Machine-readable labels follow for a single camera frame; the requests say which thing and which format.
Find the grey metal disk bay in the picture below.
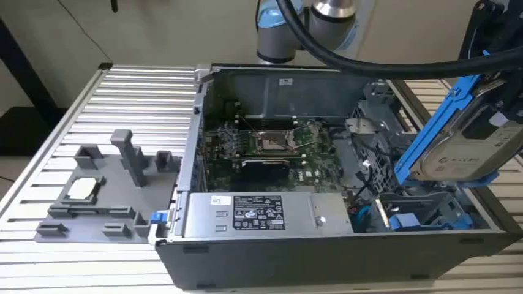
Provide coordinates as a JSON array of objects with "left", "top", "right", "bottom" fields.
[{"left": 345, "top": 80, "right": 425, "bottom": 192}]

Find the black desk frame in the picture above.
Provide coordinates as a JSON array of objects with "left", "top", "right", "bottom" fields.
[{"left": 0, "top": 17, "right": 68, "bottom": 157}]

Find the black disk wire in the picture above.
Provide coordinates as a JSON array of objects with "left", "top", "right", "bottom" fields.
[{"left": 351, "top": 159, "right": 395, "bottom": 200}]

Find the hard disk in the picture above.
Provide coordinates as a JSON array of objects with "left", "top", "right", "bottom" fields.
[{"left": 398, "top": 50, "right": 523, "bottom": 188}]

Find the blue case latch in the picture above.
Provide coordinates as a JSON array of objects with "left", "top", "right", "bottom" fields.
[{"left": 150, "top": 211, "right": 170, "bottom": 229}]

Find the green motherboard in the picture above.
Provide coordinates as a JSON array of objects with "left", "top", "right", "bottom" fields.
[{"left": 202, "top": 119, "right": 353, "bottom": 192}]

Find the thin metal locking lever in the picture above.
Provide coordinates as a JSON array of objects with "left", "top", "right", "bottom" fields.
[{"left": 238, "top": 113, "right": 259, "bottom": 135}]

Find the metal socket cover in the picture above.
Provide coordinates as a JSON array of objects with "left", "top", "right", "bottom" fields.
[{"left": 289, "top": 119, "right": 325, "bottom": 154}]

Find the open grey PC case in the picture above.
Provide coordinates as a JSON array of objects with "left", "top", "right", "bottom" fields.
[{"left": 154, "top": 62, "right": 523, "bottom": 291}]

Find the blue disk wire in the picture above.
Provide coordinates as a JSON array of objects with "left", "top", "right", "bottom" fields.
[{"left": 354, "top": 204, "right": 373, "bottom": 232}]

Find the grey plastic parts rack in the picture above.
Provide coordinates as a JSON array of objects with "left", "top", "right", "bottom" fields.
[{"left": 35, "top": 128, "right": 183, "bottom": 244}]

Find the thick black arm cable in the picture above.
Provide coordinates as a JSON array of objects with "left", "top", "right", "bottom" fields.
[{"left": 275, "top": 0, "right": 523, "bottom": 81}]

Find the silver power supply unit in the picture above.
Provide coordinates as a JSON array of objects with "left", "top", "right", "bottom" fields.
[{"left": 182, "top": 192, "right": 355, "bottom": 238}]

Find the CPU socket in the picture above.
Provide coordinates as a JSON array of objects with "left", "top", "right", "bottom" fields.
[{"left": 251, "top": 130, "right": 302, "bottom": 154}]

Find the black graphics card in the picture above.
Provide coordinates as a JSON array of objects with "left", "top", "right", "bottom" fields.
[{"left": 231, "top": 157, "right": 306, "bottom": 177}]

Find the blue disk carrier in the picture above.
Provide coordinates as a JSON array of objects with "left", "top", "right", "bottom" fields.
[{"left": 387, "top": 211, "right": 478, "bottom": 232}]

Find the silver CPU chip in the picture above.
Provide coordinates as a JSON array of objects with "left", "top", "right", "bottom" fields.
[{"left": 67, "top": 177, "right": 102, "bottom": 200}]

